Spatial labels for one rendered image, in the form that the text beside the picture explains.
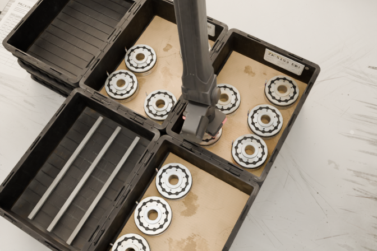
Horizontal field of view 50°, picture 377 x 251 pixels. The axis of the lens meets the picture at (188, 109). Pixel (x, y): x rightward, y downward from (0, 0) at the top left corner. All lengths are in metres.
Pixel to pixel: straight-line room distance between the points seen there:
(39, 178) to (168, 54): 0.55
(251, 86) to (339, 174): 0.39
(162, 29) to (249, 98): 0.38
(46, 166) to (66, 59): 0.36
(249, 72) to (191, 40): 0.54
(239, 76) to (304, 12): 0.45
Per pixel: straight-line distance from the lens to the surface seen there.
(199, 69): 0.84
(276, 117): 1.21
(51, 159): 1.27
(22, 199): 1.27
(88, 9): 1.50
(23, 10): 1.76
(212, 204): 1.15
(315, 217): 1.31
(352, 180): 1.37
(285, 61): 1.25
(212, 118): 1.06
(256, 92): 1.27
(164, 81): 1.28
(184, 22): 0.75
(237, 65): 1.31
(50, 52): 1.43
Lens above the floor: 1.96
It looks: 66 degrees down
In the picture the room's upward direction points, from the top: 6 degrees counter-clockwise
